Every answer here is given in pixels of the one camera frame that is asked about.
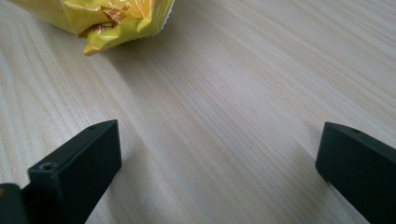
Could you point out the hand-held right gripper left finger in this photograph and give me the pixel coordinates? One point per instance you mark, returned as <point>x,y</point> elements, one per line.
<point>74,174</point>

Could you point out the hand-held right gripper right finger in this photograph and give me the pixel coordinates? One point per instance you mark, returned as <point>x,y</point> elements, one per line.
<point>361,168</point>

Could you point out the yellow snack packet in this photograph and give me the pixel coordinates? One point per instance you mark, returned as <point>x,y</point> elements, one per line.
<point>102,21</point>

